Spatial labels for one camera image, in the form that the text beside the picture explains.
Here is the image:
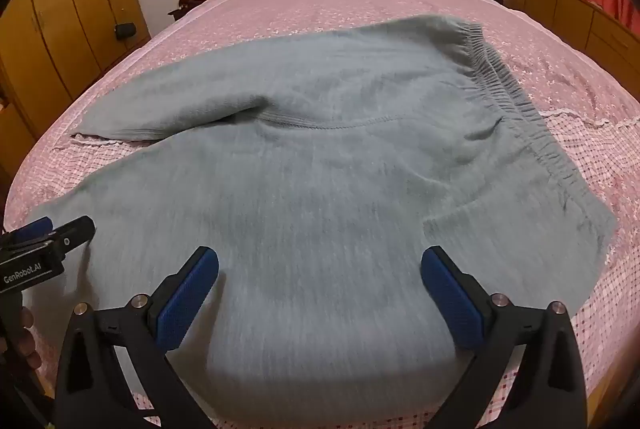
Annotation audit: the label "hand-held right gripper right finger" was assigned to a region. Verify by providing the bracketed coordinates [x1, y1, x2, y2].
[420, 245, 588, 429]

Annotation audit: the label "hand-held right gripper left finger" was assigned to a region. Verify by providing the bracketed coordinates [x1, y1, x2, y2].
[54, 245, 221, 429]

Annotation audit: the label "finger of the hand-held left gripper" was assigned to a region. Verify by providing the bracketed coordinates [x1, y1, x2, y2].
[49, 215, 97, 255]
[0, 216, 54, 246]

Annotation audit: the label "grey fleece pants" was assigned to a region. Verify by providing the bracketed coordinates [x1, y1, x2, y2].
[31, 14, 617, 412]

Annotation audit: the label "person's left hand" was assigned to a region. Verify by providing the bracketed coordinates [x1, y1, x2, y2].
[7, 306, 45, 371]

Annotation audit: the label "wooden wardrobe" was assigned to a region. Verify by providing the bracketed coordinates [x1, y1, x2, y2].
[0, 0, 152, 180]

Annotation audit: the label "low wooden cabinet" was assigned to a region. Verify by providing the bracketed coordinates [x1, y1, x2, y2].
[501, 0, 640, 104]

